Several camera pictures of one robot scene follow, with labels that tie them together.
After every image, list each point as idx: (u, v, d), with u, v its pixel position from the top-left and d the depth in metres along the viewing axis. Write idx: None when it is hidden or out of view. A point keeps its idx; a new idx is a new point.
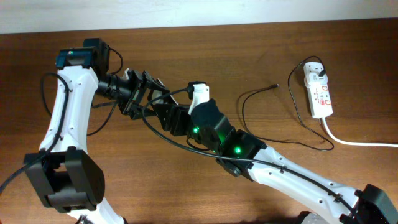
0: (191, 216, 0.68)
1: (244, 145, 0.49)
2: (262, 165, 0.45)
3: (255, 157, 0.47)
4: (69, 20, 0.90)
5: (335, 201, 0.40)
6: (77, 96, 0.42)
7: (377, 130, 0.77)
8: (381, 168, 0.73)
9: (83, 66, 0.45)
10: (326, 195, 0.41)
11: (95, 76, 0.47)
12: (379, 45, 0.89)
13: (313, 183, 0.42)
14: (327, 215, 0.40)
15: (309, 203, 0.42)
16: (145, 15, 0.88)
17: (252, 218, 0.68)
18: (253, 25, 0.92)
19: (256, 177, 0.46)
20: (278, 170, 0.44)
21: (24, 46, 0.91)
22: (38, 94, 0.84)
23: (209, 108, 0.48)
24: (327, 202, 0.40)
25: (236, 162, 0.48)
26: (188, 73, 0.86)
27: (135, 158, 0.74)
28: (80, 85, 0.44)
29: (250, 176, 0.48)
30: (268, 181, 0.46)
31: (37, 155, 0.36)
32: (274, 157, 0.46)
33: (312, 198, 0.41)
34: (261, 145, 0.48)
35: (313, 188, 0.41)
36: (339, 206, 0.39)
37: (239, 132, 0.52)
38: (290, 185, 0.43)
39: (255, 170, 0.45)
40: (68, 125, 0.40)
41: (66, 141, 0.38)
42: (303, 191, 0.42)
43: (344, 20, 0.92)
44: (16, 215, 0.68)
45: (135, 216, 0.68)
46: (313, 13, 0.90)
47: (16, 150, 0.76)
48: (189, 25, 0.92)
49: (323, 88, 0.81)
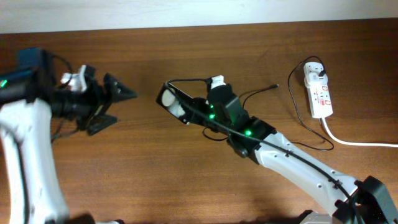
0: (191, 216, 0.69)
1: (257, 129, 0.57)
2: (270, 148, 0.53)
3: (266, 139, 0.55)
4: (69, 20, 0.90)
5: (334, 187, 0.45)
6: (30, 147, 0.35)
7: (377, 131, 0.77)
8: (381, 169, 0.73)
9: (25, 98, 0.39)
10: (325, 180, 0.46)
11: (46, 110, 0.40)
12: (379, 45, 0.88)
13: (315, 169, 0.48)
14: (323, 199, 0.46)
15: (309, 187, 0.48)
16: (144, 15, 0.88)
17: (252, 218, 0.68)
18: (254, 25, 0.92)
19: (260, 159, 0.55)
20: (284, 154, 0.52)
21: (25, 46, 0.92)
22: None
23: (224, 91, 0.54)
24: (325, 186, 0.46)
25: (245, 143, 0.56)
26: (188, 73, 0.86)
27: (135, 158, 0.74)
28: (31, 129, 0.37)
29: (257, 158, 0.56)
30: (273, 164, 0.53)
31: None
32: (283, 143, 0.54)
33: (312, 181, 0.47)
34: (273, 130, 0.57)
35: (314, 173, 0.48)
36: (336, 192, 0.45)
37: (253, 118, 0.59)
38: (293, 168, 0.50)
39: (262, 150, 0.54)
40: (35, 188, 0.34)
41: (38, 213, 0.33)
42: (304, 175, 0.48)
43: (346, 20, 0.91)
44: None
45: (136, 216, 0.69)
46: (314, 13, 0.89)
47: None
48: (189, 25, 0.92)
49: (323, 88, 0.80)
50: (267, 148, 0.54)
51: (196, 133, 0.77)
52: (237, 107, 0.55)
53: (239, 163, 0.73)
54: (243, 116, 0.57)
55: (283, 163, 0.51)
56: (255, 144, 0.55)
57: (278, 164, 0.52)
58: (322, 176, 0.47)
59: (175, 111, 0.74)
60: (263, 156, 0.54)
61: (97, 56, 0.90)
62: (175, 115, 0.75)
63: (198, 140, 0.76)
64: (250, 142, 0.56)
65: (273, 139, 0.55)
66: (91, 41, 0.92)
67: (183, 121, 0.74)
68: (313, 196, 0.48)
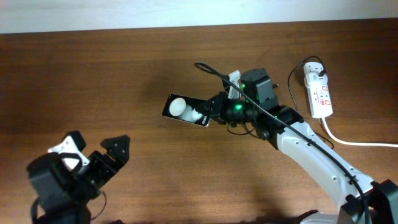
0: (191, 216, 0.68)
1: (283, 115, 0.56)
2: (293, 134, 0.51)
3: (292, 125, 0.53)
4: (69, 20, 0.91)
5: (349, 182, 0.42)
6: None
7: (378, 130, 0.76)
8: (384, 168, 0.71)
9: None
10: (341, 175, 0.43)
11: None
12: (378, 44, 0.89)
13: (334, 162, 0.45)
14: (336, 192, 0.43)
15: (323, 179, 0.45)
16: (144, 15, 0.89)
17: (252, 218, 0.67)
18: (253, 25, 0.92)
19: (282, 142, 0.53)
20: (306, 142, 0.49)
21: (25, 46, 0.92)
22: (40, 94, 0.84)
23: (259, 73, 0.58)
24: (340, 180, 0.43)
25: (269, 126, 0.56)
26: (188, 72, 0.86)
27: (135, 158, 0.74)
28: None
29: (277, 142, 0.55)
30: (293, 150, 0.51)
31: None
32: (307, 132, 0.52)
33: (328, 173, 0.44)
34: (300, 119, 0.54)
35: (333, 167, 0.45)
36: (351, 188, 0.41)
37: (282, 106, 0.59)
38: (311, 157, 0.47)
39: (284, 135, 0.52)
40: None
41: None
42: (321, 165, 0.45)
43: (344, 20, 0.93)
44: (12, 215, 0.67)
45: (135, 216, 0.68)
46: (312, 13, 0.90)
47: (15, 150, 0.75)
48: (189, 25, 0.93)
49: (323, 88, 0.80)
50: (289, 133, 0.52)
51: (196, 133, 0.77)
52: (267, 90, 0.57)
53: (239, 163, 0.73)
54: (272, 100, 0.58)
55: (303, 150, 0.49)
56: (278, 128, 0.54)
57: (297, 151, 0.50)
58: (339, 170, 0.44)
59: (189, 117, 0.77)
60: (283, 140, 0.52)
61: (96, 56, 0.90)
62: (190, 121, 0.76)
63: (198, 140, 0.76)
64: (275, 126, 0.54)
65: (299, 128, 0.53)
66: (92, 40, 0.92)
67: (202, 122, 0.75)
68: (325, 189, 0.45)
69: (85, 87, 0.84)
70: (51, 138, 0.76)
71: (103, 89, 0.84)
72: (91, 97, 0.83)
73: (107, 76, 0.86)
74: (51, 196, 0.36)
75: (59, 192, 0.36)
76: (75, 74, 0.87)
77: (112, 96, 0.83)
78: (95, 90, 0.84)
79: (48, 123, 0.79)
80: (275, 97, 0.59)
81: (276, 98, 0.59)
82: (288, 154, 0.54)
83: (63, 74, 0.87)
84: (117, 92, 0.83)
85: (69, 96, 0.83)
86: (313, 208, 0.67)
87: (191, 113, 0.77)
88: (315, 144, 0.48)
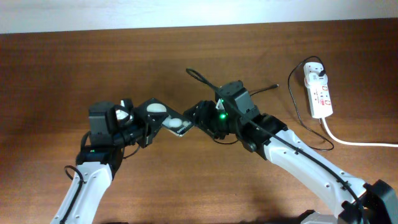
0: (191, 216, 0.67)
1: (267, 125, 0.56)
2: (279, 144, 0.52)
3: (277, 134, 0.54)
4: (70, 20, 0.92)
5: (342, 188, 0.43)
6: (86, 191, 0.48)
7: (379, 130, 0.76)
8: (386, 168, 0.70)
9: (101, 162, 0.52)
10: (334, 181, 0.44)
11: (84, 189, 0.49)
12: (377, 44, 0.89)
13: (324, 168, 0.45)
14: (330, 200, 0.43)
15: (316, 186, 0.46)
16: (145, 15, 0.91)
17: (253, 218, 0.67)
18: (252, 25, 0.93)
19: (269, 154, 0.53)
20: (294, 152, 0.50)
21: (27, 46, 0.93)
22: (40, 94, 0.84)
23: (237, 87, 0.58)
24: (333, 187, 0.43)
25: (255, 137, 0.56)
26: (188, 72, 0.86)
27: (135, 159, 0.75)
28: (93, 179, 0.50)
29: (265, 154, 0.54)
30: (282, 160, 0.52)
31: (64, 218, 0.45)
32: (293, 140, 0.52)
33: (321, 181, 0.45)
34: (283, 127, 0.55)
35: (323, 173, 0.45)
36: (344, 193, 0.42)
37: (265, 115, 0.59)
38: (301, 166, 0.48)
39: (271, 146, 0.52)
40: (74, 214, 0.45)
41: (70, 219, 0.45)
42: (311, 173, 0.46)
43: (342, 20, 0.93)
44: (10, 214, 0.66)
45: (135, 217, 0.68)
46: (311, 12, 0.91)
47: (16, 149, 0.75)
48: (189, 25, 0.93)
49: (323, 88, 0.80)
50: (276, 144, 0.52)
51: (196, 134, 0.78)
52: (245, 101, 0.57)
53: (239, 163, 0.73)
54: (252, 111, 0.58)
55: (291, 160, 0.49)
56: (264, 139, 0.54)
57: (286, 161, 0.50)
58: (331, 175, 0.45)
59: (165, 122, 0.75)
60: (272, 151, 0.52)
61: (97, 56, 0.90)
62: (165, 126, 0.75)
63: (198, 140, 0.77)
64: (260, 137, 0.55)
65: (283, 136, 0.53)
66: (92, 41, 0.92)
67: (176, 131, 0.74)
68: (319, 195, 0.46)
69: (86, 87, 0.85)
70: (51, 138, 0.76)
71: (103, 88, 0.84)
72: (91, 97, 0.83)
73: (107, 76, 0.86)
74: (100, 134, 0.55)
75: (105, 133, 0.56)
76: (76, 74, 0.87)
77: (112, 96, 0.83)
78: (96, 90, 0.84)
79: (49, 122, 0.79)
80: (255, 107, 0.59)
81: (257, 108, 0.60)
82: (279, 164, 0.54)
83: (64, 74, 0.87)
84: (117, 92, 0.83)
85: (69, 96, 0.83)
86: (314, 208, 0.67)
87: (170, 120, 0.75)
88: (303, 152, 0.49)
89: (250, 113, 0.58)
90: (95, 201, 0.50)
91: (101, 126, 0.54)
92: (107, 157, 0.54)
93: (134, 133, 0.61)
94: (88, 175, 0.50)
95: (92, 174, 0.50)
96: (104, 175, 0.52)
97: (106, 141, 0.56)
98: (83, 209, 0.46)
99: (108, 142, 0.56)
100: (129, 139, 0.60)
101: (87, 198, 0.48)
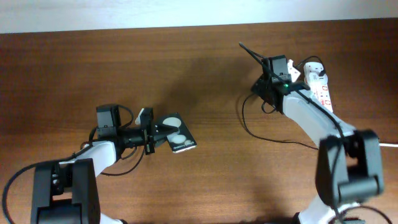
0: (191, 216, 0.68)
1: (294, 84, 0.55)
2: (298, 96, 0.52)
3: (301, 91, 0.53)
4: (66, 20, 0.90)
5: (333, 129, 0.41)
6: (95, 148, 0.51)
7: (378, 130, 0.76)
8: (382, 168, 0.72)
9: (107, 140, 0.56)
10: (329, 124, 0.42)
11: (94, 148, 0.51)
12: (377, 45, 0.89)
13: (326, 114, 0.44)
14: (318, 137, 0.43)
15: (313, 129, 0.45)
16: (145, 15, 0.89)
17: (253, 218, 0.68)
18: (253, 25, 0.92)
19: (286, 106, 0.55)
20: (306, 102, 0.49)
21: (25, 45, 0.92)
22: (39, 94, 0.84)
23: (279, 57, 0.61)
24: (326, 127, 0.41)
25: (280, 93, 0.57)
26: (189, 73, 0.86)
27: (135, 160, 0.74)
28: (102, 145, 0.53)
29: (285, 106, 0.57)
30: (294, 111, 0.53)
31: (74, 154, 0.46)
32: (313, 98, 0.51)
33: (316, 122, 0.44)
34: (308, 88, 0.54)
35: (324, 118, 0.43)
36: (331, 130, 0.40)
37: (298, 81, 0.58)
38: (306, 112, 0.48)
39: (290, 97, 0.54)
40: (84, 155, 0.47)
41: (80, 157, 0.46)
42: (310, 117, 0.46)
43: (344, 20, 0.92)
44: (16, 215, 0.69)
45: (135, 216, 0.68)
46: (313, 12, 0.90)
47: (18, 151, 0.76)
48: (189, 25, 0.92)
49: (323, 88, 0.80)
50: (295, 96, 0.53)
51: (196, 134, 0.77)
52: (281, 65, 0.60)
53: (239, 163, 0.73)
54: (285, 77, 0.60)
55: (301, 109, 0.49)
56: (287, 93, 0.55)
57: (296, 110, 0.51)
58: (328, 119, 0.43)
59: (169, 135, 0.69)
60: (289, 102, 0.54)
61: (97, 56, 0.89)
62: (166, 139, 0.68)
63: (198, 140, 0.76)
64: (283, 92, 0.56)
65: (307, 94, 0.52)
66: (92, 40, 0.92)
67: (173, 148, 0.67)
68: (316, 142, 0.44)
69: (86, 87, 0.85)
70: (53, 139, 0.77)
71: (104, 89, 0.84)
72: (91, 97, 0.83)
73: (107, 76, 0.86)
74: (106, 127, 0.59)
75: (111, 127, 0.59)
76: (76, 74, 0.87)
77: (112, 96, 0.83)
78: (95, 90, 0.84)
79: (50, 123, 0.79)
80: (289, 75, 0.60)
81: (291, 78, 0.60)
82: (292, 117, 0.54)
83: (63, 74, 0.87)
84: (117, 92, 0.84)
85: (70, 96, 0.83)
86: None
87: (176, 135, 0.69)
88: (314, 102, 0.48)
89: (283, 76, 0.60)
90: (101, 165, 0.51)
91: (106, 118, 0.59)
92: (113, 142, 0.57)
93: (133, 135, 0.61)
94: (97, 143, 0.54)
95: (100, 143, 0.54)
96: (111, 149, 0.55)
97: (109, 134, 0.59)
98: (92, 155, 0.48)
99: (111, 135, 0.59)
100: (129, 141, 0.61)
101: (96, 152, 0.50)
